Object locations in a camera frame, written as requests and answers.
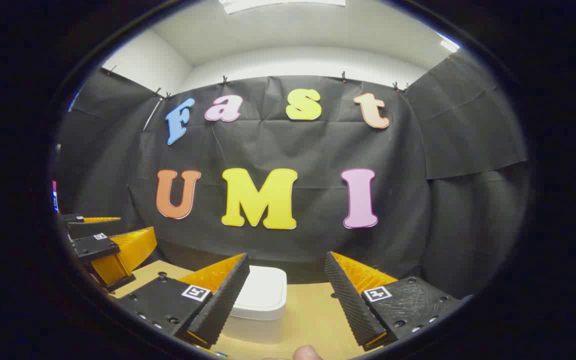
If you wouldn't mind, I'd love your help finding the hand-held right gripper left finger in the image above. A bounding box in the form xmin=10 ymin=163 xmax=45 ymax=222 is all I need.
xmin=112 ymin=252 xmax=252 ymax=351

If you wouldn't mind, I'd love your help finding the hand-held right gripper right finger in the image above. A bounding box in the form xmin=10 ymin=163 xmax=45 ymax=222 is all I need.
xmin=324 ymin=250 xmax=474 ymax=352

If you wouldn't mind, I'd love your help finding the white desktop garbage bin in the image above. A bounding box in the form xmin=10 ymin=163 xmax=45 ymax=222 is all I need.
xmin=220 ymin=265 xmax=289 ymax=346

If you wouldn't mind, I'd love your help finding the wooden desktop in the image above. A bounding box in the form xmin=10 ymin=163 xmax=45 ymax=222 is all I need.
xmin=109 ymin=259 xmax=369 ymax=360

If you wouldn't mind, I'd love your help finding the black backdrop cloth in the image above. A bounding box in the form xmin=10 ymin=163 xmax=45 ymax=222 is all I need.
xmin=55 ymin=50 xmax=529 ymax=301

